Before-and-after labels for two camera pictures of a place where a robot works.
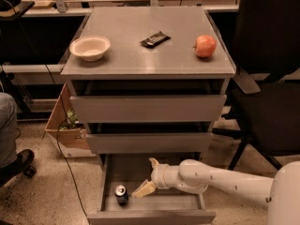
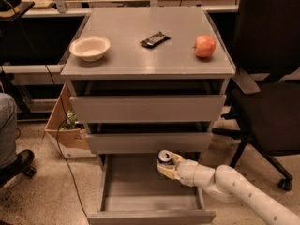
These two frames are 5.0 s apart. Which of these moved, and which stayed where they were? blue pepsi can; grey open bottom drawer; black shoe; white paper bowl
Moved: blue pepsi can
Stayed: white paper bowl; black shoe; grey open bottom drawer
